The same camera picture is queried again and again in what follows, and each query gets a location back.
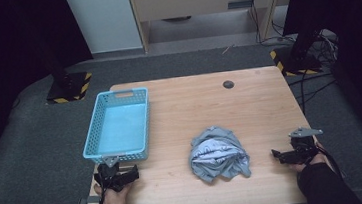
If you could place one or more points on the dark round table grommet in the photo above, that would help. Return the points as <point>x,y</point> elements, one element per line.
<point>228,84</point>

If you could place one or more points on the small thin stick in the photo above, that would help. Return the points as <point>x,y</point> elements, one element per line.
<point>227,49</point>

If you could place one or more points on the person's left hand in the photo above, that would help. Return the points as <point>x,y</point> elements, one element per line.
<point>114,198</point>

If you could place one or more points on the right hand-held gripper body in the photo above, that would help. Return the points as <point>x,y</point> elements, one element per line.
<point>303,145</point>

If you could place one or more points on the dark curtain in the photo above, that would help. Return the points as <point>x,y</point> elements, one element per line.
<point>13,48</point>
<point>346,32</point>

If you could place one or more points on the light blue plastic basket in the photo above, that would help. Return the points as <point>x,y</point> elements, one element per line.
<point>121,128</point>

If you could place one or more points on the black stand with striped base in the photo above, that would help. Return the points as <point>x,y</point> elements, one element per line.
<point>299,60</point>
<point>67,88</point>

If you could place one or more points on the grey cloth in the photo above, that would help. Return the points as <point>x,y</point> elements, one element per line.
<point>218,153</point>

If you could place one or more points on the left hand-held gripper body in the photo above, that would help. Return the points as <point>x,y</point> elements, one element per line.
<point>109,176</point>

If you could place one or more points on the white cabinet panel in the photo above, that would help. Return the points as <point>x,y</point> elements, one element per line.
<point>104,19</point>

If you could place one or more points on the person's right hand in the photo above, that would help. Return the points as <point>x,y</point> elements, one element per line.
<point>318,159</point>

